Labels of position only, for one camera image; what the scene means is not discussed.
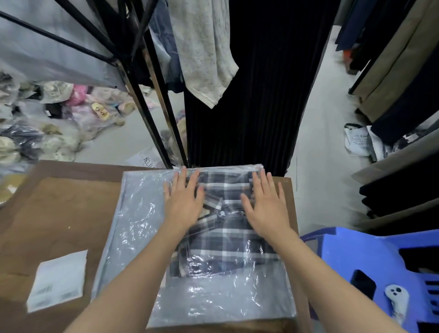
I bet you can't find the person's right hand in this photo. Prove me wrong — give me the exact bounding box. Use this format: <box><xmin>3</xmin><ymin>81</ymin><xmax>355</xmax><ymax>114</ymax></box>
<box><xmin>240</xmin><ymin>169</ymin><xmax>293</xmax><ymax>241</ymax></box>

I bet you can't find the person's left hand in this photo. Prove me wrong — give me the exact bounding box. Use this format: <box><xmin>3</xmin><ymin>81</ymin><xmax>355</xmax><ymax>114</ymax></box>
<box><xmin>163</xmin><ymin>166</ymin><xmax>206</xmax><ymax>234</ymax></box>

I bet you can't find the clear plastic garment bag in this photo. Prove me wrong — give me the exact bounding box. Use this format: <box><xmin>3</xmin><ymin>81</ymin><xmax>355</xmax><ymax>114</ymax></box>
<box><xmin>91</xmin><ymin>164</ymin><xmax>297</xmax><ymax>329</ymax></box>

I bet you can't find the person's right forearm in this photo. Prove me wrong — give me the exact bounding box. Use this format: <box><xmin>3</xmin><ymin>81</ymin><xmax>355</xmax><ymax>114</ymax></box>
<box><xmin>265</xmin><ymin>227</ymin><xmax>409</xmax><ymax>333</ymax></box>

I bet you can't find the person's left forearm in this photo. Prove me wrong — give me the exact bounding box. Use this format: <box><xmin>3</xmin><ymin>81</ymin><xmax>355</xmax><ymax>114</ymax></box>
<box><xmin>64</xmin><ymin>225</ymin><xmax>197</xmax><ymax>333</ymax></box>

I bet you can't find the white paper sheet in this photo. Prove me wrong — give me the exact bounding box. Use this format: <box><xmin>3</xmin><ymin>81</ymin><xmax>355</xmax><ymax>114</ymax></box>
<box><xmin>125</xmin><ymin>147</ymin><xmax>167</xmax><ymax>169</ymax></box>

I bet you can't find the folded plaid shirt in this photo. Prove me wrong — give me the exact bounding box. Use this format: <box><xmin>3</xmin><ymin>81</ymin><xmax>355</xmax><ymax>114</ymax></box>
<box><xmin>169</xmin><ymin>170</ymin><xmax>282</xmax><ymax>279</ymax></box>

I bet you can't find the black metal clothes rack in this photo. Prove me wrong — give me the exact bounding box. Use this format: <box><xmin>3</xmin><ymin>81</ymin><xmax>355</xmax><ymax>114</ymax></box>
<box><xmin>0</xmin><ymin>0</ymin><xmax>189</xmax><ymax>169</ymax></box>

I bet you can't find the white printed plastic bag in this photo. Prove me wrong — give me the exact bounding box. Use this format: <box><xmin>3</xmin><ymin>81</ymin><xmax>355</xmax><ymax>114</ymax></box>
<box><xmin>344</xmin><ymin>123</ymin><xmax>375</xmax><ymax>157</ymax></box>

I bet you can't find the black pleated hanging garment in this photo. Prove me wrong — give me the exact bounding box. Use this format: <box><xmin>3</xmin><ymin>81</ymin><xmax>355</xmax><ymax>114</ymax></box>
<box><xmin>183</xmin><ymin>0</ymin><xmax>341</xmax><ymax>177</ymax></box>

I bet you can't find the blue plastic stool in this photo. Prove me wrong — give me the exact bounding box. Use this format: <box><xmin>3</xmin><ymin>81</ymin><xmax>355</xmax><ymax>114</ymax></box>
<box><xmin>300</xmin><ymin>226</ymin><xmax>439</xmax><ymax>333</ymax></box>

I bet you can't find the black smartphone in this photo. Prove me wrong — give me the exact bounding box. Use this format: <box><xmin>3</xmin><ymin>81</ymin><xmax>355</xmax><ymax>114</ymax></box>
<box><xmin>349</xmin><ymin>269</ymin><xmax>377</xmax><ymax>301</ymax></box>

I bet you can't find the blue denim hanging garment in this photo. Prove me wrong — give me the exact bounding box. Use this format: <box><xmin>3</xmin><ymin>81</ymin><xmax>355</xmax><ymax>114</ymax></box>
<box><xmin>148</xmin><ymin>0</ymin><xmax>186</xmax><ymax>94</ymax></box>

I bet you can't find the white speckled hanging garment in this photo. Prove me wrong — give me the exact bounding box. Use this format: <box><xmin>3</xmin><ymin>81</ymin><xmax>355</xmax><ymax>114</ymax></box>
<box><xmin>167</xmin><ymin>0</ymin><xmax>239</xmax><ymax>110</ymax></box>

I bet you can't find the pile of bagged garments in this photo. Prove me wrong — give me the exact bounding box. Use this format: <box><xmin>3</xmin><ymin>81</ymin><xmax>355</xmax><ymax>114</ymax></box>
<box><xmin>0</xmin><ymin>71</ymin><xmax>162</xmax><ymax>204</ymax></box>

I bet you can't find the white label sheet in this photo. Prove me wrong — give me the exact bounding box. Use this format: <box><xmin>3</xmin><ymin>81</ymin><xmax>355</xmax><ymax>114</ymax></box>
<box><xmin>26</xmin><ymin>250</ymin><xmax>88</xmax><ymax>314</ymax></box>

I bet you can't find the white handheld controller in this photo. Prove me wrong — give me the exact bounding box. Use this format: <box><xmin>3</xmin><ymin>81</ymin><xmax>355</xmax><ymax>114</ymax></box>
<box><xmin>384</xmin><ymin>284</ymin><xmax>410</xmax><ymax>326</ymax></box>

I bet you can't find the beige hanging coat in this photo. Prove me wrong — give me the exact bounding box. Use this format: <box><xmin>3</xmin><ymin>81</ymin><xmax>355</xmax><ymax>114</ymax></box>
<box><xmin>351</xmin><ymin>0</ymin><xmax>439</xmax><ymax>123</ymax></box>

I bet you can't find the navy hanging garment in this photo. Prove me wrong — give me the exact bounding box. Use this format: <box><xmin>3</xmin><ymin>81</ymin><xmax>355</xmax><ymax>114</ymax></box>
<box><xmin>335</xmin><ymin>0</ymin><xmax>379</xmax><ymax>52</ymax></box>

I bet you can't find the grey hanging cover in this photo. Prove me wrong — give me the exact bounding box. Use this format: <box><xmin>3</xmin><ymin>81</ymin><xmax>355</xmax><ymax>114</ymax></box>
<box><xmin>0</xmin><ymin>0</ymin><xmax>128</xmax><ymax>92</ymax></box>

